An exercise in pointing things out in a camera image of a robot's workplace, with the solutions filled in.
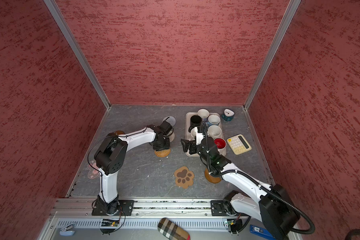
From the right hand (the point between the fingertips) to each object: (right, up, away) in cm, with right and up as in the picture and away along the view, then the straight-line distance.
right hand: (186, 141), depth 81 cm
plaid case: (-7, -38, -15) cm, 42 cm away
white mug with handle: (+5, +4, +14) cm, 15 cm away
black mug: (+7, +11, +19) cm, 23 cm away
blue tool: (+33, -38, -15) cm, 53 cm away
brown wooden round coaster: (+14, -22, +2) cm, 26 cm away
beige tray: (+1, +9, +28) cm, 29 cm away
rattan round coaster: (-16, -10, +13) cm, 23 cm away
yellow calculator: (+35, -5, +16) cm, 39 cm away
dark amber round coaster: (-49, +3, +25) cm, 55 cm away
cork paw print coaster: (-2, -21, +3) cm, 22 cm away
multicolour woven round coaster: (-10, 0, +19) cm, 21 cm away
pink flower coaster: (-54, -19, +5) cm, 57 cm away
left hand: (-13, -8, +13) cm, 21 cm away
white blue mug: (+20, +12, +24) cm, 34 cm away
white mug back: (+13, +17, +26) cm, 33 cm away
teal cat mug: (+32, +16, +29) cm, 46 cm away
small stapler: (-55, -39, -14) cm, 69 cm away
